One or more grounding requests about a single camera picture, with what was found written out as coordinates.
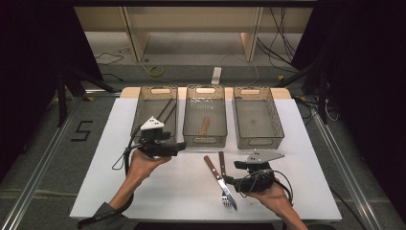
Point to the black metal stand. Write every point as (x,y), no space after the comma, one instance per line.
(61,96)
(323,96)

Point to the translucent brown plastic bin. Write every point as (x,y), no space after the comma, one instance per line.
(205,110)
(150,110)
(257,119)

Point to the small wooden spoon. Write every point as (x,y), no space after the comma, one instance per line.
(205,125)

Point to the beige wooden shelf unit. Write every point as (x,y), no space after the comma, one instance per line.
(191,19)

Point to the yellow tape roll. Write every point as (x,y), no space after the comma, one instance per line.
(152,71)

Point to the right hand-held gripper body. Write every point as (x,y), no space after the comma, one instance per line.
(257,182)

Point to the person's right hand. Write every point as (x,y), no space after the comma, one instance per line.
(276,198)

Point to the person's left hand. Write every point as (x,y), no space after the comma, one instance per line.
(140,167)

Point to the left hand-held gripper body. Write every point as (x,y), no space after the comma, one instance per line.
(153,148)

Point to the white power strip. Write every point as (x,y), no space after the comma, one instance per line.
(216,76)

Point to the aluminium floor rail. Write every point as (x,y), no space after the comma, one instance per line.
(344,169)
(35,179)

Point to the white table cover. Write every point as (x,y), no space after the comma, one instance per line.
(191,198)

